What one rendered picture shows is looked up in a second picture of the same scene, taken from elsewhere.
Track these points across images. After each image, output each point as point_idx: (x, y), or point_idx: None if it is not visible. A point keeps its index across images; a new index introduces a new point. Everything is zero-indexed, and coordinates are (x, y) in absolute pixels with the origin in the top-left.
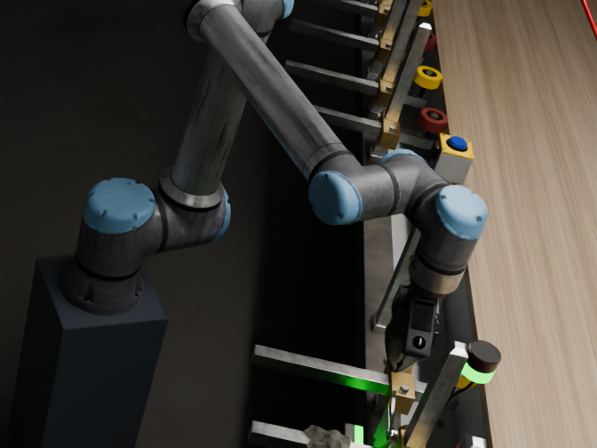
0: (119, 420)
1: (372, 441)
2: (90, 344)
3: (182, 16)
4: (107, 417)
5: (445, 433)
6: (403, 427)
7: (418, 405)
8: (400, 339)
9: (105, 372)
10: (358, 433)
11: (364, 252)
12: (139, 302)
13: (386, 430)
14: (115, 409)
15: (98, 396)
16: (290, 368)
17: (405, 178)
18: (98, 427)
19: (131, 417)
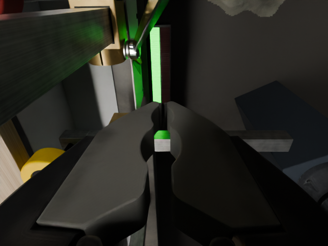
0: (262, 115)
1: (143, 90)
2: (327, 141)
3: None
4: (271, 114)
5: (84, 127)
6: (115, 59)
7: (87, 50)
8: (224, 222)
9: (296, 131)
10: (157, 95)
11: (157, 242)
12: (301, 175)
13: (140, 54)
14: (269, 118)
15: (287, 120)
16: (246, 134)
17: None
18: (271, 110)
19: (256, 118)
